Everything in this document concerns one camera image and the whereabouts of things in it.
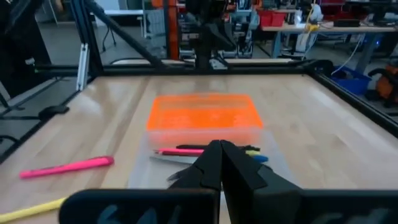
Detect orange post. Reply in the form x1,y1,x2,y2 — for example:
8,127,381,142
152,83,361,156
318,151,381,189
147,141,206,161
167,0,180,60

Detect black table clamp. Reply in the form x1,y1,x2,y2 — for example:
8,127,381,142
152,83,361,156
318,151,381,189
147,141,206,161
38,105,70,121

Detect orange and black machine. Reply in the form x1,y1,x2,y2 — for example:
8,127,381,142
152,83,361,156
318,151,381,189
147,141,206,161
368,63,398,108

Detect white metal bracket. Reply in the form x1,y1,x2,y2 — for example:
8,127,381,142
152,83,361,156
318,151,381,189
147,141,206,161
76,43,90,91

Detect blue storage bin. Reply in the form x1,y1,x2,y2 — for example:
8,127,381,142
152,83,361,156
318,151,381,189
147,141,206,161
330,65,373,96

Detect red storage bin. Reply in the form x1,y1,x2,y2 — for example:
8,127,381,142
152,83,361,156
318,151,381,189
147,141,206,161
257,9,287,27

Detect brown pencil with blue eraser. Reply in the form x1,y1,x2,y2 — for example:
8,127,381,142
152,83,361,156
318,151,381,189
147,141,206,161
149,154,270,165

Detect clear plastic supply box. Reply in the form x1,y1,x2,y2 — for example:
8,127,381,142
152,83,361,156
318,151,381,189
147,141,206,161
127,129,301,190

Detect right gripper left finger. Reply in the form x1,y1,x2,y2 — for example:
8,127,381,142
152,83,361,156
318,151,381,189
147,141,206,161
58,139,223,224

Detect pink highlighter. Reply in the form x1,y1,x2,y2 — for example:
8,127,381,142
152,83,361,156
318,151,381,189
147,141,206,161
19,156,115,180

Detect orange plastic box lid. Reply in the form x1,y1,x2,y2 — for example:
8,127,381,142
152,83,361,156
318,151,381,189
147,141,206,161
146,93,264,131

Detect black metal table frame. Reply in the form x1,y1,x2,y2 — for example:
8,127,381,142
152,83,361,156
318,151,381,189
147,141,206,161
0,0,398,164

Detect yellow highlighter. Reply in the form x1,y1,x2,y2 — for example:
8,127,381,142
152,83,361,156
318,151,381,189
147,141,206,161
0,197,68,223

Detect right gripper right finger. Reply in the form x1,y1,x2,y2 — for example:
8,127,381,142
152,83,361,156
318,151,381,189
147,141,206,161
220,139,398,224

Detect pink pencil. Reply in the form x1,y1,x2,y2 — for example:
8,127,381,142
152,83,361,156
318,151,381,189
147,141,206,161
154,147,262,157

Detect grey workbench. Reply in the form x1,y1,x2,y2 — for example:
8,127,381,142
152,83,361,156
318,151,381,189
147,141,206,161
261,21,398,74

